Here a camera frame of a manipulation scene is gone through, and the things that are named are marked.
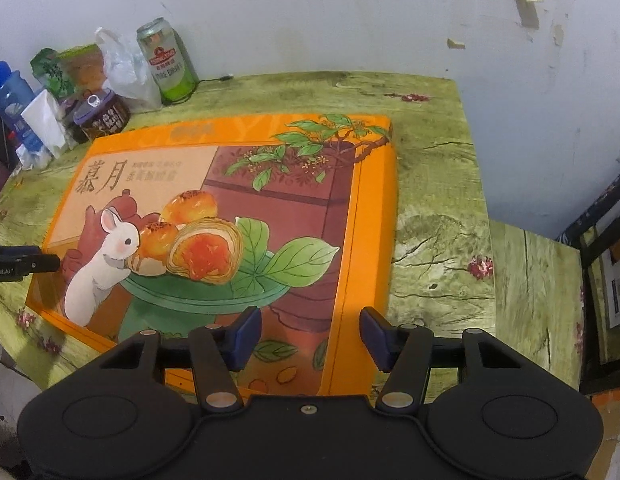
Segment wood-grain black frame chair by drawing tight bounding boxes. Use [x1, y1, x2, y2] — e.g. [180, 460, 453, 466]
[490, 160, 620, 396]

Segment green silver beer can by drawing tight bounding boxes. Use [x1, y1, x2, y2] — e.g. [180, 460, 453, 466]
[136, 16, 201, 106]

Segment blue water bottle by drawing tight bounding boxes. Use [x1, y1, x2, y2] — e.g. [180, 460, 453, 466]
[0, 59, 45, 153]

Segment orange printed box lid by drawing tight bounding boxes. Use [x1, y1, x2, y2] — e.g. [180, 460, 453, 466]
[26, 114, 398, 396]

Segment brown cardboard box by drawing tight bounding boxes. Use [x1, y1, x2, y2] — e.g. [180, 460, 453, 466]
[587, 390, 620, 480]

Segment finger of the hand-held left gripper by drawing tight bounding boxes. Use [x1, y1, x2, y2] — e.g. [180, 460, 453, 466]
[20, 254, 61, 277]

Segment purple lid food can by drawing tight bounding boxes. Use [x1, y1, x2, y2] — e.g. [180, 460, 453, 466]
[72, 89, 130, 142]

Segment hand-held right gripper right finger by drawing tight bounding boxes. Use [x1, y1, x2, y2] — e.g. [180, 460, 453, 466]
[361, 307, 556, 413]

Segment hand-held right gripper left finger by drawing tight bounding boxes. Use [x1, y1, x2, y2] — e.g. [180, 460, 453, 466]
[64, 306, 262, 413]

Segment orange snack bag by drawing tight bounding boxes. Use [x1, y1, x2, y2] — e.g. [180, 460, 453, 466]
[57, 44, 110, 96]

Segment black cable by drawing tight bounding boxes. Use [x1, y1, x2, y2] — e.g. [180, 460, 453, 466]
[162, 75, 235, 107]

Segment green snack bag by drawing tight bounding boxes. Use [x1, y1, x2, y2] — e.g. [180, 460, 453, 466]
[30, 47, 75, 101]

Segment clear plastic bag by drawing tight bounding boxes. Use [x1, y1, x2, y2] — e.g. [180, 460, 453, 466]
[94, 26, 163, 111]

